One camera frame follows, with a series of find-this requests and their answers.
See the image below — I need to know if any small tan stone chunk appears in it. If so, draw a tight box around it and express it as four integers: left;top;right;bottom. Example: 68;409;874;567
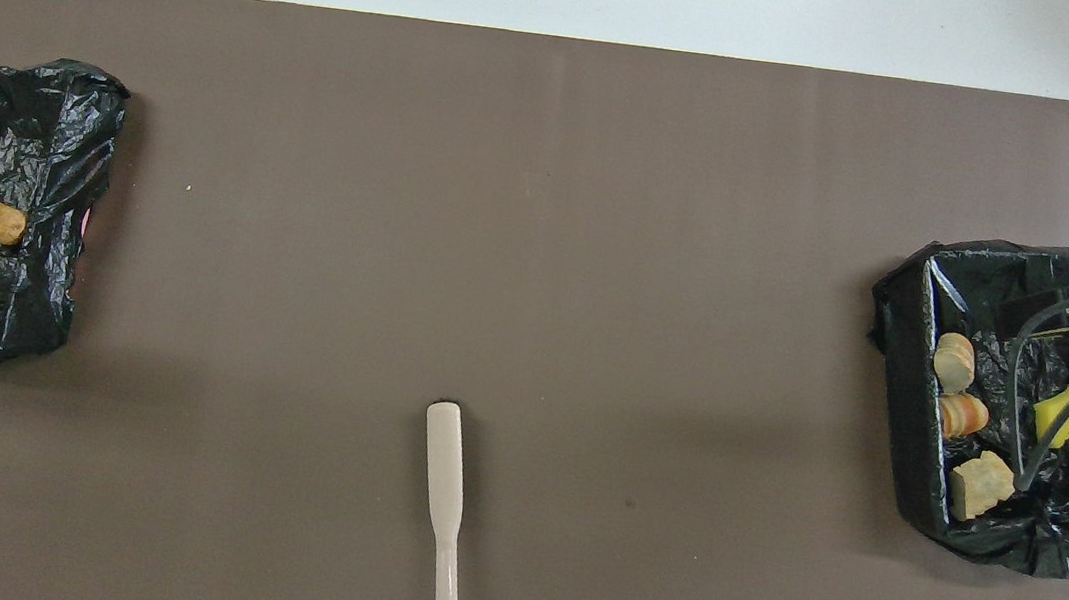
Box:
929;331;980;395

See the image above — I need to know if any large tan stone chunk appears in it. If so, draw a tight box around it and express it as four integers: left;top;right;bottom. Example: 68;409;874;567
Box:
947;448;1021;527

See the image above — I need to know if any beige hand brush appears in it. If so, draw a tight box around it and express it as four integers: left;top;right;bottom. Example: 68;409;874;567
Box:
404;399;489;600

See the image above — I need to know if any open bin with black bag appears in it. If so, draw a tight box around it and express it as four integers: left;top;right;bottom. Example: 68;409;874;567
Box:
842;221;1069;583

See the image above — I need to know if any bin wrapped in black bag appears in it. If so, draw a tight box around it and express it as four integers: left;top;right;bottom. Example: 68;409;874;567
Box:
0;51;134;380

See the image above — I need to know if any brown paper table mat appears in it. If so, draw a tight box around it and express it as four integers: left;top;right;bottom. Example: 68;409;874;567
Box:
0;0;1069;600

